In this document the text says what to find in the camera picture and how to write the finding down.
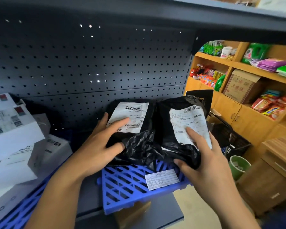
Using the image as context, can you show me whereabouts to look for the person's left hand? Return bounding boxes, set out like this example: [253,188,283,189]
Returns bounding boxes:
[69,112,131,177]

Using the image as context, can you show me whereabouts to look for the person's right hand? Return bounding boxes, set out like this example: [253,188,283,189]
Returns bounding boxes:
[173,127,236,208]

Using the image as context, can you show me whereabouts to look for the white box red grey label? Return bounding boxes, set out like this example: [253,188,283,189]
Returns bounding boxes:
[0,135,73,222]

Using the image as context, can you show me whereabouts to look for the blue plastic pallet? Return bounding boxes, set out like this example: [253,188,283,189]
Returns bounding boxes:
[97,159,194,215]
[0,164,62,229]

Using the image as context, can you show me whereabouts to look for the white paper label card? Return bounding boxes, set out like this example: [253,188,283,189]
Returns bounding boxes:
[145,169,180,191]

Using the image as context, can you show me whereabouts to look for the brown cardboard box white label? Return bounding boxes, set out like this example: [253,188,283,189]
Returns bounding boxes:
[114,201,152,229]

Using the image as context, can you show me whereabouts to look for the grey metal shelving unit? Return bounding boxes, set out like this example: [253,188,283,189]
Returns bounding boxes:
[0,0,286,229]

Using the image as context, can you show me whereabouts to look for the plain white box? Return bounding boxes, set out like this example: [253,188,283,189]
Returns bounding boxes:
[0,93,27,112]
[0,105,46,163]

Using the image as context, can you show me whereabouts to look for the person's left forearm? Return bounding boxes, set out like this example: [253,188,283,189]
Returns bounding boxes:
[25,162,93,229]

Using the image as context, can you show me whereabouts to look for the person's right forearm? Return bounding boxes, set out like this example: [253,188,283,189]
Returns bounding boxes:
[202,188,262,229]

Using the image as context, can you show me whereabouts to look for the green cup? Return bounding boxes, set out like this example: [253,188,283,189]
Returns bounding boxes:
[229,155,252,182]

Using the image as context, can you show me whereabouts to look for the wooden shelving unit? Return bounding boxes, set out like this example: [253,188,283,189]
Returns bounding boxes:
[185,0,286,217]

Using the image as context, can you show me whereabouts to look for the pile of orange snack packets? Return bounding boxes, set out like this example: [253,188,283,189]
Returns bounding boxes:
[251,90,286,121]

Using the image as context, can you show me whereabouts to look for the cardboard carton red print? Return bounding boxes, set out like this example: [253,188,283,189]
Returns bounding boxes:
[223,69,264,105]

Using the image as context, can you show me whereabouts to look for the slim green bottle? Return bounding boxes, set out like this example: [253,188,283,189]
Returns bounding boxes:
[214,74,226,92]

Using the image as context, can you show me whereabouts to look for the pile of red snack packets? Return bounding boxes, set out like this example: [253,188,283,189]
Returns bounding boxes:
[189,64,226,88]

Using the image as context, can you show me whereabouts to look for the purple packet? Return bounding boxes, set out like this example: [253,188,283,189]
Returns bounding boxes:
[251,58,286,72]

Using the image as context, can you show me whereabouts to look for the green snack packets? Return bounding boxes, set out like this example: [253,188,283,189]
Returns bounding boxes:
[203,41,224,56]

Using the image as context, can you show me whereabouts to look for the green detergent bottle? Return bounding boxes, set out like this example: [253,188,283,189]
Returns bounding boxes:
[242,43,272,65]

